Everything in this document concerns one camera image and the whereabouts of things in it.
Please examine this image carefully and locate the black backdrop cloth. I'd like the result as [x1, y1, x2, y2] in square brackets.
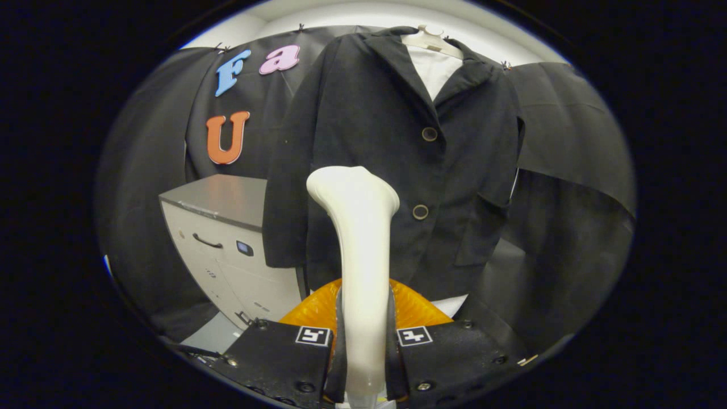
[94, 26, 637, 364]

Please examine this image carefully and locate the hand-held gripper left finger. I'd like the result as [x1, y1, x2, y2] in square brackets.
[210, 278, 348, 409]

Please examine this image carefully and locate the black cable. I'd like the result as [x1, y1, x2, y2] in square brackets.
[162, 338, 225, 360]

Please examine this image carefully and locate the grey drawer cabinet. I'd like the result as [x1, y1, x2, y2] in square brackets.
[159, 174, 304, 330]

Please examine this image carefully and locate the white garment steamer head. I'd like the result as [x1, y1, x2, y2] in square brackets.
[306, 166, 400, 409]

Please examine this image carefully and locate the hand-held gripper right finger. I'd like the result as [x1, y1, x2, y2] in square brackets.
[388, 278, 529, 407]

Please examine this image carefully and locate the black suit jacket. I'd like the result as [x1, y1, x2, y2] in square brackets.
[261, 26, 526, 302]

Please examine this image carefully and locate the white shirt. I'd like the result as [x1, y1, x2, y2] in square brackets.
[406, 44, 469, 319]

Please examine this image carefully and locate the white clothes hanger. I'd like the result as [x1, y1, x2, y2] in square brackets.
[400, 24, 463, 60]

